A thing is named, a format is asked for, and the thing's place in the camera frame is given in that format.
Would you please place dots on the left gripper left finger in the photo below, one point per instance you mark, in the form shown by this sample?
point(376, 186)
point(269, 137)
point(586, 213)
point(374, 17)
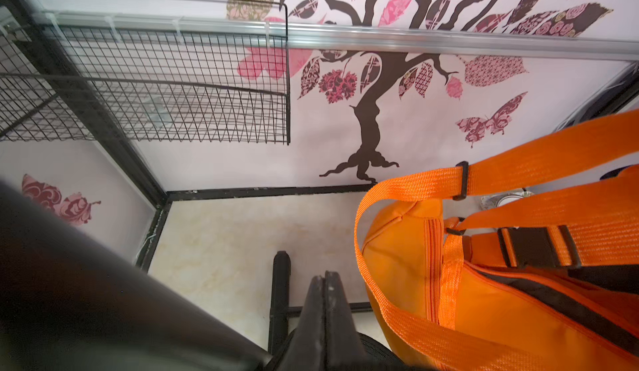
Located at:
point(304, 331)

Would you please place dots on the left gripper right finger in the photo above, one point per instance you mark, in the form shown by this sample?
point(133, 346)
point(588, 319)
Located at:
point(344, 331)

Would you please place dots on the orange backpack with straps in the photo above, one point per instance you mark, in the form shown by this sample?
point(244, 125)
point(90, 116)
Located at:
point(547, 282)

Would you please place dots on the black clothes rack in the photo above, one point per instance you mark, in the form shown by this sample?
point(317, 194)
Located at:
point(69, 303)

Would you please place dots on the black wire basket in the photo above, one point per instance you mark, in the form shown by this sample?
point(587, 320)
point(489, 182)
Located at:
point(73, 76)

